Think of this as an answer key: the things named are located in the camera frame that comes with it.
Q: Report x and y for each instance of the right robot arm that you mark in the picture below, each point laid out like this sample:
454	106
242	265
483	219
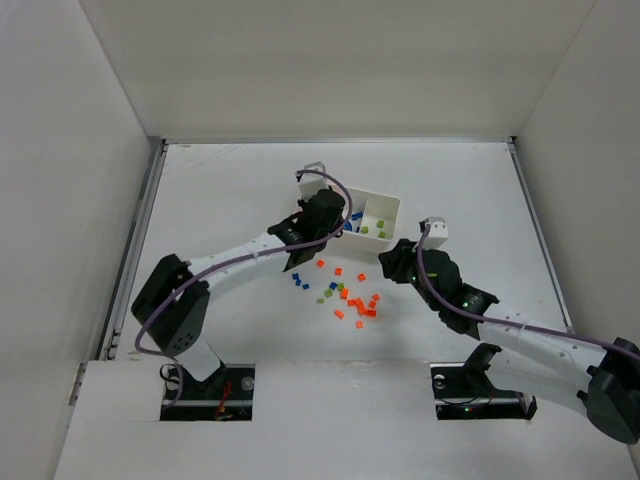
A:
599	380

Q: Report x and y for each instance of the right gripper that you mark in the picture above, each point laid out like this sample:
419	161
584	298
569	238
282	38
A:
396	258

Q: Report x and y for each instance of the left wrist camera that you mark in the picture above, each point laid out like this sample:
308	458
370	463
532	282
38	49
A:
310	183

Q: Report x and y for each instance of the orange two-by-two lego brick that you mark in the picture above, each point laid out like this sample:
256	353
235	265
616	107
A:
356	302

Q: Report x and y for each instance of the aluminium table rail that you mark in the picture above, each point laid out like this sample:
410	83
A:
110	332
512	147

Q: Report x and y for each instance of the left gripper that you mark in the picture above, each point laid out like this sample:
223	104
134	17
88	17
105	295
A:
333	201

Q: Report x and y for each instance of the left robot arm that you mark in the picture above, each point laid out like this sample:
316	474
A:
171	306

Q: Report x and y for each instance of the white three-compartment tray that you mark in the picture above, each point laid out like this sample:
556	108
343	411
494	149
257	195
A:
372	226

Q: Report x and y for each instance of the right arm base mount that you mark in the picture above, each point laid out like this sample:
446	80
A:
464	392

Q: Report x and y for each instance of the left aluminium table rail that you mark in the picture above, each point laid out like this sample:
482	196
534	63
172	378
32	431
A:
110	332

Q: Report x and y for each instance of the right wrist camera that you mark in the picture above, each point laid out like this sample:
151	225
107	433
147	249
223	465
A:
435	231

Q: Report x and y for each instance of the right aluminium table rail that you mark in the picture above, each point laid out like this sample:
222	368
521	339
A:
512	147

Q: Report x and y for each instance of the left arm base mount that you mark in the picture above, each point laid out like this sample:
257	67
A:
226	396

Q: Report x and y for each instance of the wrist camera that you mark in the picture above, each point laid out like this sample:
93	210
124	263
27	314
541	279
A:
310	183
435	231

